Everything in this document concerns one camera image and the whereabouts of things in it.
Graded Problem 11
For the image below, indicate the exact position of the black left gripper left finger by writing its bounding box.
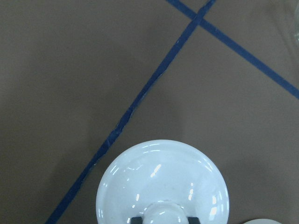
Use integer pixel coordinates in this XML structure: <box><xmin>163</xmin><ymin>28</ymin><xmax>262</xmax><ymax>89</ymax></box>
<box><xmin>130</xmin><ymin>217</ymin><xmax>143</xmax><ymax>224</ymax></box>

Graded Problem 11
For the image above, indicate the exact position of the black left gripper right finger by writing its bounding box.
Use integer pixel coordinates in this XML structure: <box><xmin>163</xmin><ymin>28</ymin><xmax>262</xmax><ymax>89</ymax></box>
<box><xmin>188</xmin><ymin>217</ymin><xmax>199</xmax><ymax>224</ymax></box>

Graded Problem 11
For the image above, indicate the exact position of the white enamel cup lid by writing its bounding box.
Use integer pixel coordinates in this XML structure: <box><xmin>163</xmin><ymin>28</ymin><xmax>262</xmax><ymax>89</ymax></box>
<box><xmin>96</xmin><ymin>140</ymin><xmax>229</xmax><ymax>224</ymax></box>

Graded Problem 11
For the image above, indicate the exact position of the white enamel cup blue rim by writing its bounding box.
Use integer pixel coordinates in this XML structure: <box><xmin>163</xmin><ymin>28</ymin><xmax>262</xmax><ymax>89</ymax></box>
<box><xmin>244</xmin><ymin>218</ymin><xmax>282</xmax><ymax>224</ymax></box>

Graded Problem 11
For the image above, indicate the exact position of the clear glass funnel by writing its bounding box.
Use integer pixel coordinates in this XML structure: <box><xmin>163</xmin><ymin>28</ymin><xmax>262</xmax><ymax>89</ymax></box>
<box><xmin>292</xmin><ymin>2</ymin><xmax>299</xmax><ymax>45</ymax></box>

